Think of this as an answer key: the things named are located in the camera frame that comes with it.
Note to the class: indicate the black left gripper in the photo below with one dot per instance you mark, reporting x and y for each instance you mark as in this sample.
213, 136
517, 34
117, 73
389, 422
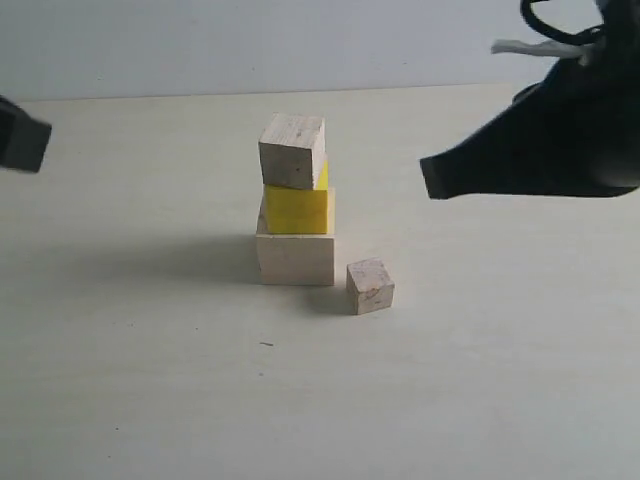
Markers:
24, 139

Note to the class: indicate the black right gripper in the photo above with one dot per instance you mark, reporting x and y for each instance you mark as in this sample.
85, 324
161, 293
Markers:
573, 134

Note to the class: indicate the small wooden cube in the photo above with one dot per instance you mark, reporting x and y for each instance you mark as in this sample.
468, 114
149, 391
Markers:
369, 286

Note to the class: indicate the medium wooden cube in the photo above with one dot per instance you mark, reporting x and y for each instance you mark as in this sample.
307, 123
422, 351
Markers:
292, 151

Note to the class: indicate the yellow cube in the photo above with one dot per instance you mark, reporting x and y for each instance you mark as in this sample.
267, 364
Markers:
299, 211

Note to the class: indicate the large wooden cube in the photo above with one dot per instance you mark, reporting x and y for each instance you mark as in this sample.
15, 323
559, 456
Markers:
296, 259

